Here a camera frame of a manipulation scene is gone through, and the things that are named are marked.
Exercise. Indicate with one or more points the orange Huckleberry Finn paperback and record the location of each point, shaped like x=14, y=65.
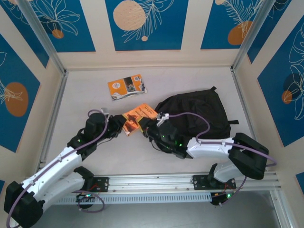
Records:
x=135, y=118

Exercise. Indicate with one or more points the torn orange white booklet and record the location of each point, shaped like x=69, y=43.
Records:
x=126, y=86

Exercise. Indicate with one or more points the black backpack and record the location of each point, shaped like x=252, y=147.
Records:
x=202, y=107

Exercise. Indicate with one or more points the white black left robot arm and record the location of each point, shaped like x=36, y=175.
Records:
x=54, y=166

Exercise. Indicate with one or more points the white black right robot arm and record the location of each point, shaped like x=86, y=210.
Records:
x=206, y=148

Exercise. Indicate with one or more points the small circuit board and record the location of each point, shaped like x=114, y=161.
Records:
x=85, y=196
x=228, y=196

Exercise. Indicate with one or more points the aluminium table side rail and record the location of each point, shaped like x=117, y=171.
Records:
x=276, y=211
x=59, y=102

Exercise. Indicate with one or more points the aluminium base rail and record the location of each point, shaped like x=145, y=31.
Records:
x=152, y=183

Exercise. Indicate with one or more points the black right mount plate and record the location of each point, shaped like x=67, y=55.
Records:
x=198, y=183

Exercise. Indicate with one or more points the black mount plate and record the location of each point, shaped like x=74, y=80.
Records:
x=103, y=184
x=198, y=183

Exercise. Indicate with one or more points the black left mount plate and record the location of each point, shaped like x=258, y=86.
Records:
x=103, y=184

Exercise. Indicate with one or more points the aluminium frame post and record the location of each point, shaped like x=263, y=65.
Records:
x=42, y=35
x=256, y=26

